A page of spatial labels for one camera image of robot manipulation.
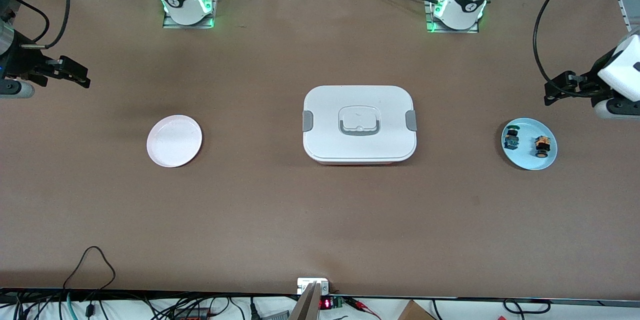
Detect orange push-button switch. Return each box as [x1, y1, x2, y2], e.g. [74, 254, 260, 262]
[534, 135, 552, 159]

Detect light blue round plate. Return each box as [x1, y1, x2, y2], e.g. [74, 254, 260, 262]
[501, 117, 558, 171]

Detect pink round plate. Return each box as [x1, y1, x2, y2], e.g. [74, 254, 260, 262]
[146, 114, 203, 168]

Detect white lunch box grey clips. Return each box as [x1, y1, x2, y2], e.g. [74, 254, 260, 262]
[302, 85, 418, 166]

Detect brown cardboard box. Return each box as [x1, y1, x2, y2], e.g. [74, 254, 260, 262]
[397, 300, 436, 320]

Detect small white socket box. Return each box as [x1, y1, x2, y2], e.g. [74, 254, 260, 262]
[297, 278, 330, 295]

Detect aluminium profile bar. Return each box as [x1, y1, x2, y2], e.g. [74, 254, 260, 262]
[289, 281, 322, 320]

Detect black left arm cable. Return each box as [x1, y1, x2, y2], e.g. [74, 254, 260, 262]
[532, 0, 596, 99]

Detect blue green push-button switch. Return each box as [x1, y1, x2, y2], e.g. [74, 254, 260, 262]
[503, 124, 522, 151]

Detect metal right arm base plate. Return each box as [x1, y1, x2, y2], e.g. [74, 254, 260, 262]
[162, 0, 221, 30]

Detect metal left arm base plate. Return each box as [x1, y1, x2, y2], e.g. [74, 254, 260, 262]
[424, 0, 480, 34]

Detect thin black looped cable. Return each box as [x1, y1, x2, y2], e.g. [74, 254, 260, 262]
[62, 246, 117, 291]

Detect black flat looped cable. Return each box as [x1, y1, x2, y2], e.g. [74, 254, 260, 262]
[502, 298, 552, 315]

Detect red clip wires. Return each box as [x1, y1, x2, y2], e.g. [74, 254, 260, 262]
[345, 297, 382, 320]

